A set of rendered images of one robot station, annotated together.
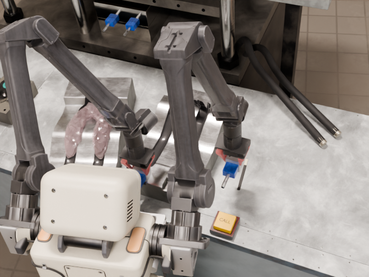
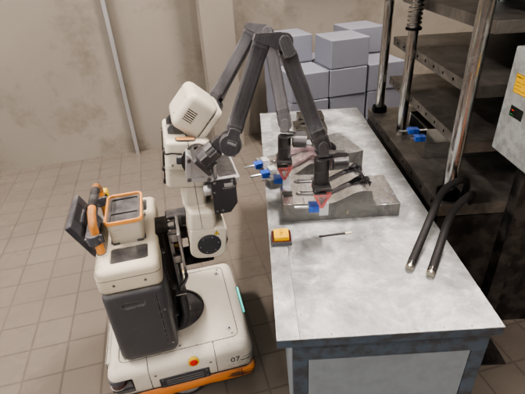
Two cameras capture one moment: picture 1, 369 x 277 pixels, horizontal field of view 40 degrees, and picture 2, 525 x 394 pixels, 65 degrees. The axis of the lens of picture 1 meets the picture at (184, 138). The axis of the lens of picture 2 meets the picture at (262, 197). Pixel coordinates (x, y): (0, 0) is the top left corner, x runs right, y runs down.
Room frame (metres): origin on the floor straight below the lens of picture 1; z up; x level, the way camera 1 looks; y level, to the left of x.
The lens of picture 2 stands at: (0.17, -1.25, 1.83)
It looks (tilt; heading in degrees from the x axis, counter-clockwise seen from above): 31 degrees down; 62
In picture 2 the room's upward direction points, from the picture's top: 4 degrees counter-clockwise
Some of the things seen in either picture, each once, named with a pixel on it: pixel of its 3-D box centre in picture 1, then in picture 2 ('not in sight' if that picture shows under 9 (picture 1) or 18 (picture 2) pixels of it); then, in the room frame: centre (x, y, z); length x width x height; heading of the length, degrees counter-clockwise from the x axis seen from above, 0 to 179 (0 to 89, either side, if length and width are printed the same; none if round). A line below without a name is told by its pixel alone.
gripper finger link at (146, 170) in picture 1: (142, 164); (283, 169); (1.04, 0.15, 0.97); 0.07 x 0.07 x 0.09; 62
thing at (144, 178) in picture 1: (136, 182); (276, 179); (1.02, 0.18, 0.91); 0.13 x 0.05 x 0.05; 152
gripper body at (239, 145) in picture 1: (232, 139); (321, 178); (1.02, -0.15, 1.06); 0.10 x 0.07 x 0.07; 62
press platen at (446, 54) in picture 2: not in sight; (495, 56); (2.33, 0.08, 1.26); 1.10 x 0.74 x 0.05; 62
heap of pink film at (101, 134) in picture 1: (89, 125); (308, 152); (1.32, 0.35, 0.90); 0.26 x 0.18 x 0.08; 169
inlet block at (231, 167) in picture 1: (229, 172); (311, 206); (0.99, -0.13, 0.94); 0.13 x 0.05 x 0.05; 151
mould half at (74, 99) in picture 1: (90, 132); (308, 159); (1.32, 0.35, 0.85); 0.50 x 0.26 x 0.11; 169
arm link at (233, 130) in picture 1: (233, 125); (323, 163); (1.03, -0.15, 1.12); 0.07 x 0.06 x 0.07; 157
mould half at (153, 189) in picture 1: (184, 136); (336, 190); (1.22, 0.00, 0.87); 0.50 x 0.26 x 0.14; 152
